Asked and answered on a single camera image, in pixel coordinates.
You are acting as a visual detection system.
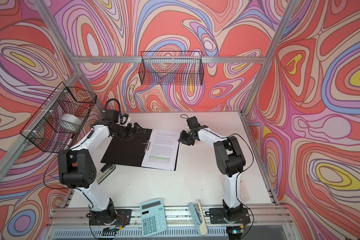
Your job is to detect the teal clip folder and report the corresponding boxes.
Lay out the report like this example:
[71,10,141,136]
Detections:
[100,127,181,172]

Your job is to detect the black wire basket back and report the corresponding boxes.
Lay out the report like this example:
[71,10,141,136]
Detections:
[139,51,204,87]

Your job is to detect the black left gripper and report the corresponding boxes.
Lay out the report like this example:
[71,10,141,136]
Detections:
[112,122,145,141]

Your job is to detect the white printed paper sheets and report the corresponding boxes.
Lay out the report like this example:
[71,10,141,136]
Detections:
[141,129,180,171]

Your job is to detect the pink white calculator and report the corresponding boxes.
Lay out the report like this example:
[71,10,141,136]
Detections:
[238,180,250,202]

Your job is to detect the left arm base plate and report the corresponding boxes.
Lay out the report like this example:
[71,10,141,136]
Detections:
[86,209,132,227]

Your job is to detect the black marker pen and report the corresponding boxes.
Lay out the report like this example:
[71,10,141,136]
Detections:
[64,136,74,150]

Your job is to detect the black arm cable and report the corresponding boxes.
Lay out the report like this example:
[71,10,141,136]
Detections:
[179,113,256,238]
[42,98,122,238]

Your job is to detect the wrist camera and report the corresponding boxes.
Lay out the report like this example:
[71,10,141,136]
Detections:
[187,117,201,130]
[104,110,129,125]

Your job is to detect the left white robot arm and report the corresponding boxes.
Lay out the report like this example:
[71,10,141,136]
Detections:
[58,120,146,225]

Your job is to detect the black wire basket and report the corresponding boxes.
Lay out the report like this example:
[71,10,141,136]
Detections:
[20,83,97,153]
[139,51,204,87]

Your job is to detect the black wire basket left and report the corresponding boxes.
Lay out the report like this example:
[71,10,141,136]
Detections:
[20,83,97,153]

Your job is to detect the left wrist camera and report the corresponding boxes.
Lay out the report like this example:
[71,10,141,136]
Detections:
[104,110,129,125]

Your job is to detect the teal calculator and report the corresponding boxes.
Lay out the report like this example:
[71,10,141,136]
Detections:
[140,199,167,237]

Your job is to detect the white tape roll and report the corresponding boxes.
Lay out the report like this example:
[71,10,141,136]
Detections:
[60,114,83,126]

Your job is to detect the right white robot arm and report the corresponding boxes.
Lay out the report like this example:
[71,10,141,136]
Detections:
[178,126,246,215]

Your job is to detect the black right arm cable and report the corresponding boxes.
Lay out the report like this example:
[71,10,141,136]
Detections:
[179,113,256,238]

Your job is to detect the black silver stapler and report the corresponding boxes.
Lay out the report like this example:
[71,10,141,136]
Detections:
[97,164,116,184]

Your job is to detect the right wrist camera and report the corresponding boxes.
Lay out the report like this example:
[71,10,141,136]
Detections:
[187,117,201,130]

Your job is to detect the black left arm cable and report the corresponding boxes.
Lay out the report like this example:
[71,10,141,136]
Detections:
[42,98,122,238]

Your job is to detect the light blue stapler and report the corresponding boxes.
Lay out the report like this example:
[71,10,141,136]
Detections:
[188,200,208,236]

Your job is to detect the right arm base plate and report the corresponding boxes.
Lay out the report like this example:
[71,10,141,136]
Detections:
[205,206,251,226]

